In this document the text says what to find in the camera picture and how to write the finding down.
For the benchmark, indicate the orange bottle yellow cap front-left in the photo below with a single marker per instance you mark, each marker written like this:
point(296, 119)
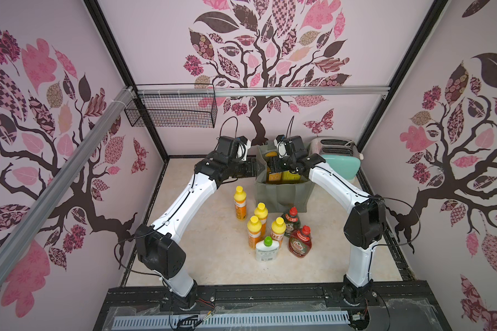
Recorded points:
point(254, 227)

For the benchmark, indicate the black wire basket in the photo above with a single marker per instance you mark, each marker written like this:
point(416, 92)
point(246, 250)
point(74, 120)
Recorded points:
point(173, 106)

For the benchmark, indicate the orange pump soap bottle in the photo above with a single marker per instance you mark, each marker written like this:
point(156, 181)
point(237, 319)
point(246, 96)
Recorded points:
point(273, 170)

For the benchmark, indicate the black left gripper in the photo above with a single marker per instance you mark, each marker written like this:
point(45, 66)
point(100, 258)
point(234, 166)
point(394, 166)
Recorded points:
point(252, 165)

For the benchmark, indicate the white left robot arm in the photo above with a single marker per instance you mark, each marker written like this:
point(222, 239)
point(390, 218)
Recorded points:
point(158, 244)

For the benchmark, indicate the grey-green shopping bag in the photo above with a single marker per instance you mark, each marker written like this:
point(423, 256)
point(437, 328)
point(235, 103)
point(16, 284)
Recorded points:
point(279, 197)

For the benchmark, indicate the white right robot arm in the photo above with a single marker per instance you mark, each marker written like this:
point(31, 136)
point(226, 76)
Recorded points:
point(365, 225)

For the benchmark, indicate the large yellow dish soap bottle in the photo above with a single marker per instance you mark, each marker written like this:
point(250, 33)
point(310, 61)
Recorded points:
point(289, 177)

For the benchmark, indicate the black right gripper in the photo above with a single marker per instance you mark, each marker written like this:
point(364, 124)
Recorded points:
point(279, 164)

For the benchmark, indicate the dark green bottle red cap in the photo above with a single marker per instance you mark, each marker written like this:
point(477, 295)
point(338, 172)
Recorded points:
point(292, 221)

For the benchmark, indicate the white bottle green cap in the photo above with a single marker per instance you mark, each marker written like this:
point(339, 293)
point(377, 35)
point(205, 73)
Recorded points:
point(267, 249)

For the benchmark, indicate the orange bottle yellow cap rear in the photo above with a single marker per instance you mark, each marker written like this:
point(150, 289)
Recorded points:
point(240, 199)

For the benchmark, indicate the orange bottle yellow cap middle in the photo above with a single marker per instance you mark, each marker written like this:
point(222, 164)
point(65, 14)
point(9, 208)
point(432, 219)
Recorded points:
point(262, 212)

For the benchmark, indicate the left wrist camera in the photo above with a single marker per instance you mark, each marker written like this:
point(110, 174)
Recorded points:
point(231, 149)

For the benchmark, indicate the mint green toaster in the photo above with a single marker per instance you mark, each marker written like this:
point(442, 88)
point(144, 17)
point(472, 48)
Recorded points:
point(341, 154)

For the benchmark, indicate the orange bottle yellow cap front-right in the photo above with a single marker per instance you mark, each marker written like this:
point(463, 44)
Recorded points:
point(278, 229)

